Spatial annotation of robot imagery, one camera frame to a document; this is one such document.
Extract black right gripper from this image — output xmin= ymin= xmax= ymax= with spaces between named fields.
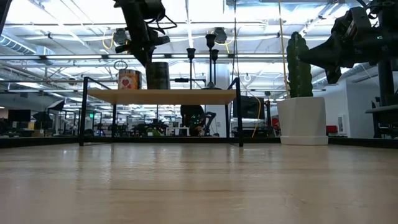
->
xmin=299 ymin=30 xmax=382 ymax=85

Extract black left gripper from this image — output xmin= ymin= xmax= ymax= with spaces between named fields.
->
xmin=114 ymin=27 xmax=172 ymax=68

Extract candle jar with heart label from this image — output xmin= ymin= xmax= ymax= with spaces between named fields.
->
xmin=117 ymin=68 xmax=143 ymax=91

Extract wooden shelf riser black legs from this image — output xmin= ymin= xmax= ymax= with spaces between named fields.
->
xmin=79 ymin=77 xmax=244 ymax=147

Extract black computer monitor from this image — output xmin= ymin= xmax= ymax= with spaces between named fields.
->
xmin=377 ymin=58 xmax=398 ymax=107

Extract person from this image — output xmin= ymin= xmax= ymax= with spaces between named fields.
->
xmin=180 ymin=105 xmax=206 ymax=137

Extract white hexagonal plant pot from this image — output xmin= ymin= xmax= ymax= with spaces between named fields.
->
xmin=276 ymin=96 xmax=330 ymax=146

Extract small white table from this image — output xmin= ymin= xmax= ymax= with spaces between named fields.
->
xmin=165 ymin=126 xmax=190 ymax=137

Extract dark grey desk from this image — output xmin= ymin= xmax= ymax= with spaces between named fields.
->
xmin=365 ymin=105 xmax=398 ymax=139

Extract large black background screen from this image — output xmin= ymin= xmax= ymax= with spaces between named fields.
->
xmin=233 ymin=95 xmax=266 ymax=119

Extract black studio softbox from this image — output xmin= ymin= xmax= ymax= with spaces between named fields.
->
xmin=46 ymin=99 xmax=66 ymax=112

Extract black background monitor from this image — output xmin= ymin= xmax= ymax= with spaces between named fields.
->
xmin=7 ymin=109 xmax=32 ymax=123

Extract grey ceiling duct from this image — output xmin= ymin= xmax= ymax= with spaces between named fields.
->
xmin=312 ymin=62 xmax=379 ymax=88
xmin=0 ymin=32 xmax=55 ymax=57

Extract black ceiling cable reel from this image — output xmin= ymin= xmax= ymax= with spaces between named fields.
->
xmin=112 ymin=27 xmax=129 ymax=47
xmin=213 ymin=27 xmax=229 ymax=45

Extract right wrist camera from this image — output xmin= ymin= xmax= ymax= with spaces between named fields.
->
xmin=331 ymin=6 xmax=373 ymax=34

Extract white wall box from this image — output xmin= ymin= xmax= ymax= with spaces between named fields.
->
xmin=338 ymin=114 xmax=351 ymax=137

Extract black back frame rail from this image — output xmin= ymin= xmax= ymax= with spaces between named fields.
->
xmin=83 ymin=136 xmax=282 ymax=144

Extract black frame rail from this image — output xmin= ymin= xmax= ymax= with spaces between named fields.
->
xmin=328 ymin=136 xmax=398 ymax=149
xmin=83 ymin=136 xmax=282 ymax=144
xmin=0 ymin=136 xmax=81 ymax=149

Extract black right frame rail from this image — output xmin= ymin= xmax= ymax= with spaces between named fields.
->
xmin=328 ymin=136 xmax=398 ymax=149

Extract black left frame rail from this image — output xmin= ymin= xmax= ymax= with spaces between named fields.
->
xmin=0 ymin=136 xmax=81 ymax=149

